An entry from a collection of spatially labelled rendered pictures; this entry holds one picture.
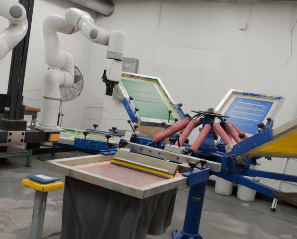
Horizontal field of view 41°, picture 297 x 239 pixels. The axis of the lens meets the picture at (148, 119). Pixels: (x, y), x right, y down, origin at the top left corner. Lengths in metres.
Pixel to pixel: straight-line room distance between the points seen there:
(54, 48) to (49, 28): 0.10
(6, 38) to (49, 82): 0.38
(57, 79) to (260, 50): 4.72
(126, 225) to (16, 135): 0.69
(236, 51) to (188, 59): 0.83
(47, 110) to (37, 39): 4.74
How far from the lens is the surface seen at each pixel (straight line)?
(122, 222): 1.95
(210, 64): 6.70
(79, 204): 2.08
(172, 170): 2.22
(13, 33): 1.90
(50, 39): 2.20
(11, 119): 2.06
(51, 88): 2.15
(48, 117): 2.16
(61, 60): 2.20
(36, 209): 1.87
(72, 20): 2.09
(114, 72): 1.89
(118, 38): 1.89
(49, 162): 2.06
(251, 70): 6.48
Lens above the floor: 1.43
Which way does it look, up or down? 4 degrees down
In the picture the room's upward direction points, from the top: 9 degrees clockwise
